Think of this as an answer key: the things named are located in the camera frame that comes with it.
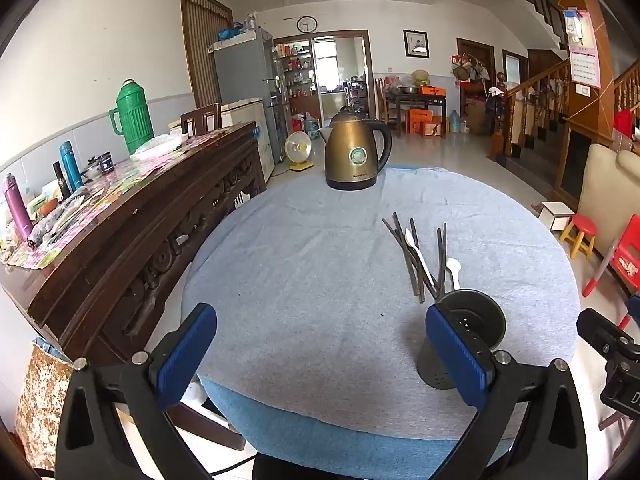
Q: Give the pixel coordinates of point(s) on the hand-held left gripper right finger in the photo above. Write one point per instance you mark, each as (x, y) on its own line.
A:
(455, 360)

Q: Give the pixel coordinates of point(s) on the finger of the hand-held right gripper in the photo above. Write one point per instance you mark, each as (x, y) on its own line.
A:
(600, 327)

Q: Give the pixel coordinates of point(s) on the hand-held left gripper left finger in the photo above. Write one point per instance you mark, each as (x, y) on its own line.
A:
(187, 355)

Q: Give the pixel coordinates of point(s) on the grey utensil holder cup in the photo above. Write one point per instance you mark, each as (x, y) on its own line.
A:
(482, 304)

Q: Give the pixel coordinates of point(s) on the bunch of dark chopsticks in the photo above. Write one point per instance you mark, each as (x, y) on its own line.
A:
(442, 255)

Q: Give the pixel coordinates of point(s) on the red plastic chair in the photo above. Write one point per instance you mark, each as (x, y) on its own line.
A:
(627, 255)

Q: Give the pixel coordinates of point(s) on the short white plastic spoon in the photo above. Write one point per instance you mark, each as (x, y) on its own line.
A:
(452, 267)

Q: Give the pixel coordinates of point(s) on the red round stool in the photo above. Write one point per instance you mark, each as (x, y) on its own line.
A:
(582, 225)

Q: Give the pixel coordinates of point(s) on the carved dark wooden sideboard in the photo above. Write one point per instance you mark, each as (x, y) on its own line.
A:
(150, 240)

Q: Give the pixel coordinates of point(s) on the small white stool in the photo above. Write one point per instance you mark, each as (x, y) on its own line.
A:
(555, 210)

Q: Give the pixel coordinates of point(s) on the long white plastic spoon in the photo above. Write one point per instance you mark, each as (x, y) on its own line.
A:
(411, 240)

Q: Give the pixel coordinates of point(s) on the beige sofa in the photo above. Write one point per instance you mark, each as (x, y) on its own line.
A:
(605, 190)

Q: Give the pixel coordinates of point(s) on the blue denim table cover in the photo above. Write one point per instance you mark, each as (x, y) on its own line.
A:
(325, 440)

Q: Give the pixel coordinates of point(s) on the floral patterned cloth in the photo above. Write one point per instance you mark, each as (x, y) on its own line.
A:
(42, 405)

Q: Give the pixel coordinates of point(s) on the light grey-blue tablecloth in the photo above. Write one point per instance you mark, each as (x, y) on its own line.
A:
(320, 270)

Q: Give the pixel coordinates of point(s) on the floral plastic sideboard cover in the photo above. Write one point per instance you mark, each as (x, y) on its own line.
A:
(130, 175)

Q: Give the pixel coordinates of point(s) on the small dark jar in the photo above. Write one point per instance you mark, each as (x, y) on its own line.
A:
(105, 163)

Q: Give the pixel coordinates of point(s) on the white plastic bag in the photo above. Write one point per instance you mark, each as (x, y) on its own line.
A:
(160, 143)

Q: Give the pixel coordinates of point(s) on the black bottle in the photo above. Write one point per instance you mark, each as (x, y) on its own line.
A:
(61, 180)

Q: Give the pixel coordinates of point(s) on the teal drinking bottle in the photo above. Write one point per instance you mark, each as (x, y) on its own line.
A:
(71, 167)

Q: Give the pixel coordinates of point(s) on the pink drinking bottle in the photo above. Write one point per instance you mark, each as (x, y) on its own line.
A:
(17, 210)

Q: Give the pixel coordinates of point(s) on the bronze electric kettle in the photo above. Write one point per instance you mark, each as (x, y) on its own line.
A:
(357, 150)

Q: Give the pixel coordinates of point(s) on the round yellow fan heater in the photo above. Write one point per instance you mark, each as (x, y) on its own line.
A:
(299, 149)

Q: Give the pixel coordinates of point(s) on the dark wooden chair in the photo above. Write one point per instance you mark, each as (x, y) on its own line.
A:
(200, 120)

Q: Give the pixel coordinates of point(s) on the blue water jug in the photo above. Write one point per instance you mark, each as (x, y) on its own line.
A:
(455, 122)

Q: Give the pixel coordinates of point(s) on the green thermos jug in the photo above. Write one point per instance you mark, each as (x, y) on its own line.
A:
(132, 120)

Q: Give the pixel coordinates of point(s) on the large orange box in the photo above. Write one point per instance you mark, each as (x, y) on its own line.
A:
(421, 121)

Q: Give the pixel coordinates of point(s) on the white chest freezer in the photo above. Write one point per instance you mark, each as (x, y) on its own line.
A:
(250, 115)

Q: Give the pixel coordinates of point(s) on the wooden staircase railing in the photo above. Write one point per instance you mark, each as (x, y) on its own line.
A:
(535, 85)

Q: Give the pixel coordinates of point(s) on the dark wooden side table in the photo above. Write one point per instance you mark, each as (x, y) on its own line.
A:
(415, 101)

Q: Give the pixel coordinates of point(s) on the flat orange box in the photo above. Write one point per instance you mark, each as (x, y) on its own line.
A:
(432, 91)

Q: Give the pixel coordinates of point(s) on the grey refrigerator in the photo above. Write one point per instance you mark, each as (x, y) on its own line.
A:
(240, 70)

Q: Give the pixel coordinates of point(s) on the brown striped door curtain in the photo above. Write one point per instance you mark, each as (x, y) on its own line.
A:
(202, 45)

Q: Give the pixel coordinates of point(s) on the pink wall calendar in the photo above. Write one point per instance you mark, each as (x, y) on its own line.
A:
(585, 60)

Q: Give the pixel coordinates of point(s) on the framed wall picture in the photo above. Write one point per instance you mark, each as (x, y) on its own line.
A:
(416, 44)

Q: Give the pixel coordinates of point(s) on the round wall clock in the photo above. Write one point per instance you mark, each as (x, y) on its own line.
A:
(307, 24)

